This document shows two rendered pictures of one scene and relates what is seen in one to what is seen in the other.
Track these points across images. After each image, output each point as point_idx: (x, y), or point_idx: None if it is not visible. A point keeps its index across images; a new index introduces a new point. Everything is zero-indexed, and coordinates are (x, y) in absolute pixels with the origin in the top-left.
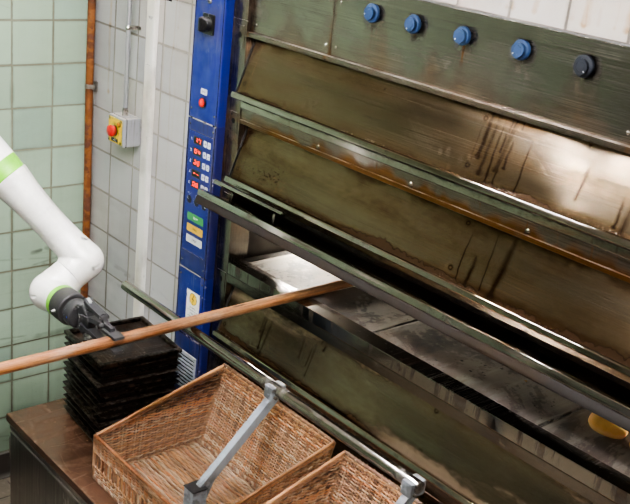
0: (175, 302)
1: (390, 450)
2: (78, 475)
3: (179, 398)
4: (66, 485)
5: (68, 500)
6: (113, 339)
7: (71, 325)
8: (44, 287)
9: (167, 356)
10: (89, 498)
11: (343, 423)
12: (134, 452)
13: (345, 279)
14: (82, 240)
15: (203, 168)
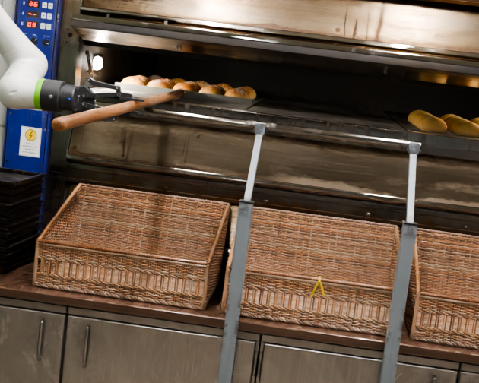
0: None
1: (296, 185)
2: (19, 287)
3: (66, 211)
4: (4, 302)
5: (8, 317)
6: (141, 100)
7: (72, 106)
8: (26, 80)
9: (38, 180)
10: (54, 295)
11: (243, 181)
12: (33, 271)
13: (268, 48)
14: (33, 43)
15: (44, 7)
